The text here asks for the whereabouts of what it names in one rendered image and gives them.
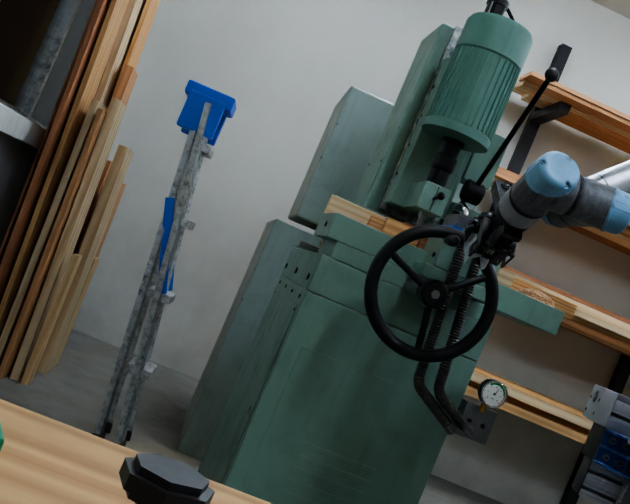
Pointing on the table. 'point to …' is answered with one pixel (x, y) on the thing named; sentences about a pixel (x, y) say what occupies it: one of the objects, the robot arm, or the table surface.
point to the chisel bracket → (421, 198)
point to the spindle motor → (478, 80)
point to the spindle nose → (444, 161)
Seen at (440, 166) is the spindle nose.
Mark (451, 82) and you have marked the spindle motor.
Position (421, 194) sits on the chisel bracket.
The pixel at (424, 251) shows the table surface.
